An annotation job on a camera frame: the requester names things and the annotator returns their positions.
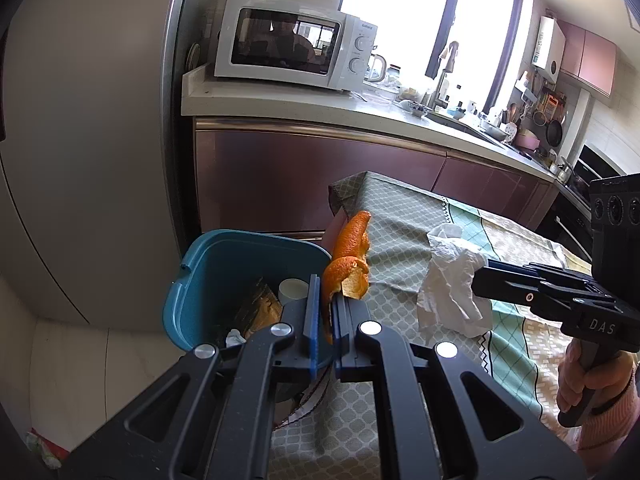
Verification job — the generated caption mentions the gold foil snack bag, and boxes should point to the gold foil snack bag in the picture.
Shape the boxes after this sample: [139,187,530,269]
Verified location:
[233,278,283,339]

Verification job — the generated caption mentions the orange peel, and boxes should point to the orange peel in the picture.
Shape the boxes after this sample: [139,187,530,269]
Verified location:
[320,210,371,342]

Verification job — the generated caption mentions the dotted paper cup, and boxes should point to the dotted paper cup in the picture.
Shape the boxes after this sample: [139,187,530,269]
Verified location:
[278,278,309,306]

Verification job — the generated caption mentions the white tissue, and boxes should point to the white tissue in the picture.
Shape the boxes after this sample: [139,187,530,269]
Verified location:
[416,223,492,338]

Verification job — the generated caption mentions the blue trash bin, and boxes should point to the blue trash bin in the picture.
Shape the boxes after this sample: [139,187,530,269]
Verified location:
[163,230,330,359]

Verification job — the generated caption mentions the kitchen faucet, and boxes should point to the kitchen faucet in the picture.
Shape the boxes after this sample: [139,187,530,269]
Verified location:
[426,41,459,110]

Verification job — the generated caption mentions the person's right hand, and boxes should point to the person's right hand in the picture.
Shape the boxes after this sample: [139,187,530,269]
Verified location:
[556,339,634,413]

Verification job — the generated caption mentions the patterned tablecloth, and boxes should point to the patterned tablecloth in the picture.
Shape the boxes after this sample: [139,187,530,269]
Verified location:
[268,171,590,479]

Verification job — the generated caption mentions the black built-in oven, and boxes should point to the black built-in oven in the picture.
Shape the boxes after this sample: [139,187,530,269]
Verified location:
[537,143,622,264]

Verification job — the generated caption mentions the purple base cabinets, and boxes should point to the purple base cabinets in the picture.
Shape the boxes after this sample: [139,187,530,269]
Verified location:
[194,117,559,237]

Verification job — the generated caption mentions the black hanging frying pan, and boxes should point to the black hanging frying pan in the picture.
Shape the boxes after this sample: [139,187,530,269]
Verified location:
[544,119,563,148]

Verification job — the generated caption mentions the pink pot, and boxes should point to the pink pot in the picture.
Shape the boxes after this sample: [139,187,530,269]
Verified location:
[513,129,540,152]

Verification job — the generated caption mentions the small patterned bowl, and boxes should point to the small patterned bowl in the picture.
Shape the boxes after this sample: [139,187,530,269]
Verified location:
[408,101,428,117]

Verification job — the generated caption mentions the glass electric kettle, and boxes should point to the glass electric kettle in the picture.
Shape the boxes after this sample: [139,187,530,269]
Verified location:
[364,53,387,84]

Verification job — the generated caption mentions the white water heater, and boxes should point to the white water heater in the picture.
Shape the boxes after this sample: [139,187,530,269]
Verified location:
[532,16,566,84]

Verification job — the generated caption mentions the white microwave oven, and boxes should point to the white microwave oven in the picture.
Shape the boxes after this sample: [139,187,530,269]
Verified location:
[214,0,378,92]

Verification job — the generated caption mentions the grey steel refrigerator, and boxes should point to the grey steel refrigerator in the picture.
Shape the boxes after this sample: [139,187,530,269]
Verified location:
[1,0,198,332]

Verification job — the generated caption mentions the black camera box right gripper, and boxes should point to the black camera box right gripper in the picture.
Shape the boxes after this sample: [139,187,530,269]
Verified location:
[589,174,640,310]

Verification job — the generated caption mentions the pink wall cabinet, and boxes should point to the pink wall cabinet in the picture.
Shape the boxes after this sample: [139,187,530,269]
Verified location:
[559,21,617,99]

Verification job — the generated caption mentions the window frame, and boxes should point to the window frame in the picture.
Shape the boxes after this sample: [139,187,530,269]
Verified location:
[340,0,525,112]

